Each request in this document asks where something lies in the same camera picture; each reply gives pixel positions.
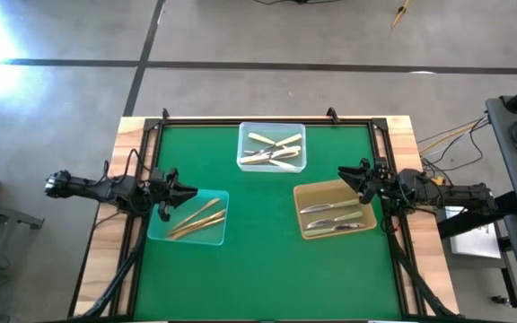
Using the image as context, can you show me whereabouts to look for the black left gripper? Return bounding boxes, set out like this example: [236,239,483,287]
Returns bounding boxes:
[144,168,199,223]

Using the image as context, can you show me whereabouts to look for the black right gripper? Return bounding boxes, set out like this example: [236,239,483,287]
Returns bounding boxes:
[337,158,399,205]

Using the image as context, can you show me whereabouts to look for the wooden chopsticks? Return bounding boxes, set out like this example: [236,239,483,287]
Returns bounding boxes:
[171,197,222,232]

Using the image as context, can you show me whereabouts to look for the gold utensil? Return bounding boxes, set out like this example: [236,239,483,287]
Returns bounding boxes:
[171,217,226,240]
[168,209,227,238]

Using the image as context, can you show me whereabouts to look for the grey-handled table knife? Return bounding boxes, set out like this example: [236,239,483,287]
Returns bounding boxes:
[299,198,361,214]

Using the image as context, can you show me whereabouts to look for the teal translucent plastic bin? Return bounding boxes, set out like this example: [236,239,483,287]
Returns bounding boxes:
[146,188,230,247]

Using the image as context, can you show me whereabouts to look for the orange translucent plastic bin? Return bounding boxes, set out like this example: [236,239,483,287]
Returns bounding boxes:
[293,179,379,240]

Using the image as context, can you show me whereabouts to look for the clear plastic bin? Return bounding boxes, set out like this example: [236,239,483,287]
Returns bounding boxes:
[236,121,307,174]

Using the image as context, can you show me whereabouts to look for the white panel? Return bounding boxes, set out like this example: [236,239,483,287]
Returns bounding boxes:
[449,205,503,260]

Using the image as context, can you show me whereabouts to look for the grey equipment cart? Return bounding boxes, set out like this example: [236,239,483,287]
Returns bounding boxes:
[485,96,517,221]

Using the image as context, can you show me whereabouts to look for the grey-handled silver utensil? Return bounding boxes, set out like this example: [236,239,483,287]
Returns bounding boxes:
[302,223,367,238]
[305,210,364,230]

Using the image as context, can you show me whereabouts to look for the black aluminium table frame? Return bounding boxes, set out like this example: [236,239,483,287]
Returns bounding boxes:
[118,117,421,320]

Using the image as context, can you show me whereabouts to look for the loose cable bundle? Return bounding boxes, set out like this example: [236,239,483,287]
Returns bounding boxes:
[417,115,491,174]

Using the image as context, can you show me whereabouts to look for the yellow cable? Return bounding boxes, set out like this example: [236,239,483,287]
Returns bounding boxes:
[390,0,411,29]

